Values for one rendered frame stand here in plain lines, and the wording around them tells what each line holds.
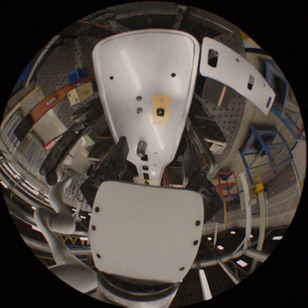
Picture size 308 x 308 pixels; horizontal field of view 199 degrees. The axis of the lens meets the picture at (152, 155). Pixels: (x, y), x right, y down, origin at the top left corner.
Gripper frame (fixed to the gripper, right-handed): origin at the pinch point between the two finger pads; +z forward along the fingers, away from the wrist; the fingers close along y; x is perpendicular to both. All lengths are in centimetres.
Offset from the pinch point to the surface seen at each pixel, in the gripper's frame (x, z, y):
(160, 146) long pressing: -12.5, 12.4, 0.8
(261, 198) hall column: -284, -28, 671
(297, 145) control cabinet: 97, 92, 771
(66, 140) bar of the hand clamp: 0.4, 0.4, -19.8
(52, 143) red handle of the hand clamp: 0.5, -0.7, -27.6
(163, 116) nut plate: -0.8, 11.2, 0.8
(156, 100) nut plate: 2.7, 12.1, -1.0
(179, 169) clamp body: -38.1, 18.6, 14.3
